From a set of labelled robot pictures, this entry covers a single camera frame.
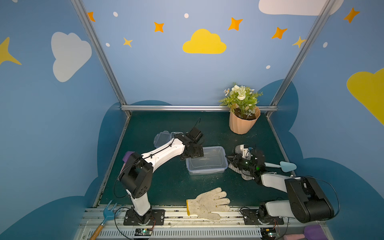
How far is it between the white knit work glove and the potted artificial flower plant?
1.51 ft

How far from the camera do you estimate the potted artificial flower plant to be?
0.92 meters

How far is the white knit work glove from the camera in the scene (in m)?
0.77
